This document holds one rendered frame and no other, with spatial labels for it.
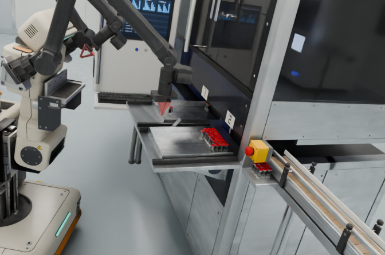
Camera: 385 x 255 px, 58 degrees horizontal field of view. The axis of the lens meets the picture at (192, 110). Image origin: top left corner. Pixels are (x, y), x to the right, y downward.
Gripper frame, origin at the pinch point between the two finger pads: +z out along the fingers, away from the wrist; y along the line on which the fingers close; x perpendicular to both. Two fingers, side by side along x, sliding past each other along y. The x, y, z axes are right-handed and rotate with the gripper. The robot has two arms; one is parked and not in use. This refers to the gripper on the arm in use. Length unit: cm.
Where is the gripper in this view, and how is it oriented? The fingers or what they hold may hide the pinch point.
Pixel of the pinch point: (161, 113)
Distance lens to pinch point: 146.1
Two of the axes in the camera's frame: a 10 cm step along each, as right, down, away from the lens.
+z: -1.6, 9.1, 3.8
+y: 9.3, 0.1, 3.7
